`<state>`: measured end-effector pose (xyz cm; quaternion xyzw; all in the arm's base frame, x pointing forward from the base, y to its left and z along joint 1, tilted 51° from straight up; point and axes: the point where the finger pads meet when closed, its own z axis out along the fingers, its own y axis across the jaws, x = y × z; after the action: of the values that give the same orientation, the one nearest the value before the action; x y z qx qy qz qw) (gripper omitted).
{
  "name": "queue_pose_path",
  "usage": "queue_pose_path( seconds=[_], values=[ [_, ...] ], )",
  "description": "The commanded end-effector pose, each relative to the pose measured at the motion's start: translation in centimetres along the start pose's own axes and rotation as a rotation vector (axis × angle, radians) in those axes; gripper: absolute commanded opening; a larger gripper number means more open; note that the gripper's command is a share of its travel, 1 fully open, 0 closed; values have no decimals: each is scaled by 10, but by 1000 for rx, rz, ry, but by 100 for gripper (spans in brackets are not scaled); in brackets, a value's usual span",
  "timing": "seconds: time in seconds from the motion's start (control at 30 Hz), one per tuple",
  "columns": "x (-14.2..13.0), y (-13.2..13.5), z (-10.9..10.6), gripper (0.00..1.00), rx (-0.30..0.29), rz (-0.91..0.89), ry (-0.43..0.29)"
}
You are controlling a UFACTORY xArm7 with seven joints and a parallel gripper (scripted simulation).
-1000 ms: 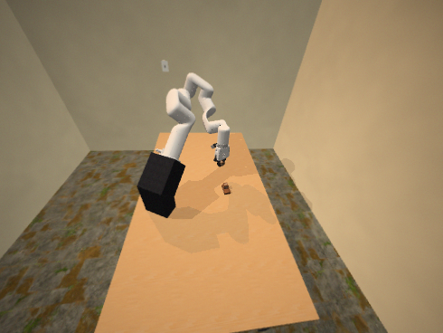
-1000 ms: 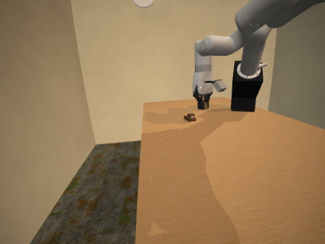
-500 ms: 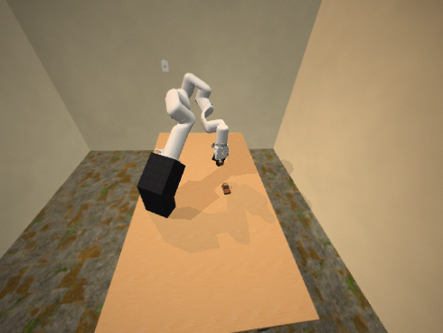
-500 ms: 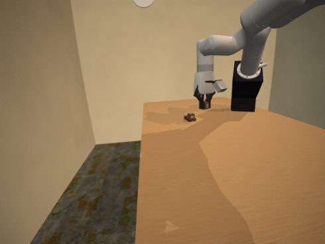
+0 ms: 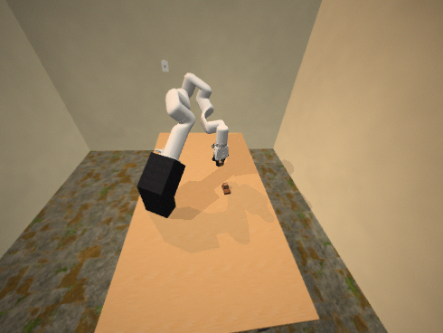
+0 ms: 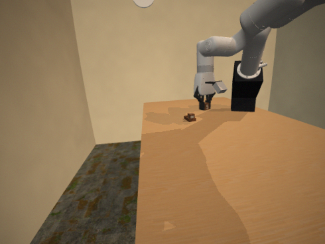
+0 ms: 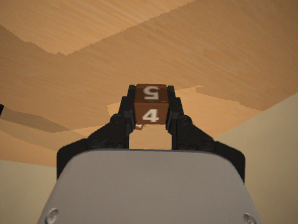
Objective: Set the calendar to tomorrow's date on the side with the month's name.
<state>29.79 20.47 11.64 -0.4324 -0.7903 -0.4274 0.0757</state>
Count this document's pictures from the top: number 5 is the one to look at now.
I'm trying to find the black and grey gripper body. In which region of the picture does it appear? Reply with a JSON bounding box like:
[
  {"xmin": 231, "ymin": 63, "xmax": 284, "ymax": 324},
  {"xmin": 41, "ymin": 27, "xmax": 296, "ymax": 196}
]
[{"xmin": 213, "ymin": 145, "xmax": 229, "ymax": 160}]

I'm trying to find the brown wooden tray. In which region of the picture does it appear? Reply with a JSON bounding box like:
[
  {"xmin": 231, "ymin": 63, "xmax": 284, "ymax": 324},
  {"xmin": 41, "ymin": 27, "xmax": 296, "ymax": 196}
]
[{"xmin": 221, "ymin": 185, "xmax": 231, "ymax": 195}]

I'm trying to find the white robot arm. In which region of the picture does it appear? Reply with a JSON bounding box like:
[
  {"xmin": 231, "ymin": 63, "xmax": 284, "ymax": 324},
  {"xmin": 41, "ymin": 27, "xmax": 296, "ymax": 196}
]
[{"xmin": 156, "ymin": 73, "xmax": 229, "ymax": 163}]

